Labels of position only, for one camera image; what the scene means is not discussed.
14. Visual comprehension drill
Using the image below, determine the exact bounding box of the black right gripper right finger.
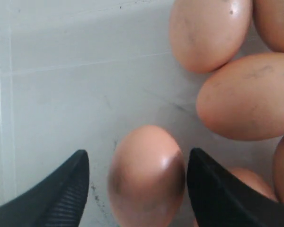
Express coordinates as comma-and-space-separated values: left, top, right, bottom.
186, 148, 284, 227

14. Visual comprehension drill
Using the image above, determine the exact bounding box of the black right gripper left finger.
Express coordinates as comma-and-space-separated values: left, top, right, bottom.
0, 150, 89, 227

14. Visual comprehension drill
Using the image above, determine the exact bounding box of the clear plastic bin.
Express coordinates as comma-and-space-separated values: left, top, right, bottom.
0, 0, 278, 227

